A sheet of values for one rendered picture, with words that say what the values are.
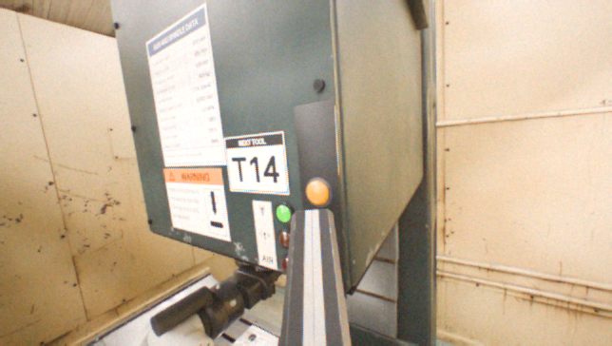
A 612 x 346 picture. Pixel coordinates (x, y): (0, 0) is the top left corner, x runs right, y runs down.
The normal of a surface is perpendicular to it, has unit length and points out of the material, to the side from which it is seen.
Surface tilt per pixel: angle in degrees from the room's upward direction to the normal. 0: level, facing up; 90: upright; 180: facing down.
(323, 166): 90
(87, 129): 90
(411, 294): 90
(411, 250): 90
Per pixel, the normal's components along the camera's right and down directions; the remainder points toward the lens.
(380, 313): -0.53, 0.16
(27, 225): 0.84, 0.00
